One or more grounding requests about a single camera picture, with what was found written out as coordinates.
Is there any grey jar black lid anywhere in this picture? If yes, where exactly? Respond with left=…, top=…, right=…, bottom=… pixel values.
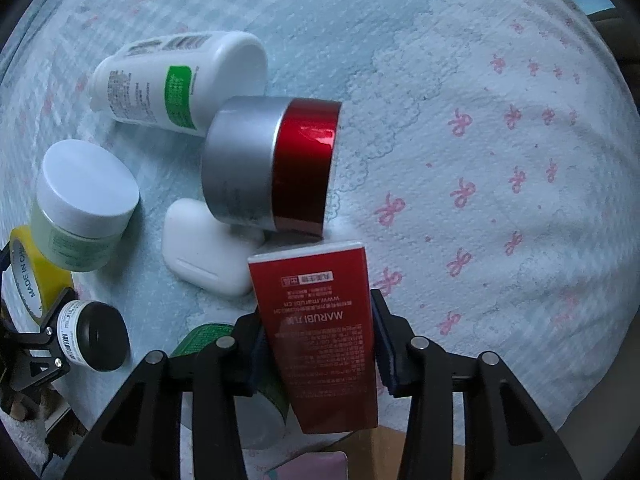
left=56, top=300, right=129, bottom=372

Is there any yellow tape roll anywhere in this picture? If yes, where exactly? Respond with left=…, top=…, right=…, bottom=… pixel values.
left=9, top=224, right=74, bottom=323

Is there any white jar green band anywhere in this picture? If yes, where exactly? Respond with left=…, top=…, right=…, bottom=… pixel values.
left=169, top=323, right=291, bottom=450

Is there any light green jar white lid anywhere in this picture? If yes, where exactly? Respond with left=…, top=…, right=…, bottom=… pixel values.
left=30, top=139, right=140, bottom=272

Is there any white earbuds case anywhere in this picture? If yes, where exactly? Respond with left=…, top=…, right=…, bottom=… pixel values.
left=162, top=198, right=265, bottom=297

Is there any red Marubi cosmetic box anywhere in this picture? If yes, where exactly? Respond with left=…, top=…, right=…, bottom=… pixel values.
left=248, top=242, right=378, bottom=434

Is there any red and silver jar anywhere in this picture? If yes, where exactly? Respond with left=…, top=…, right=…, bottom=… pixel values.
left=201, top=96, right=342, bottom=237

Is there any white bottle green label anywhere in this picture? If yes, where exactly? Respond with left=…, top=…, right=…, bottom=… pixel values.
left=88, top=30, right=268, bottom=136

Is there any cardboard box pink side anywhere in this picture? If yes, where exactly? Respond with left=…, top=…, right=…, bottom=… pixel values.
left=262, top=426, right=405, bottom=480

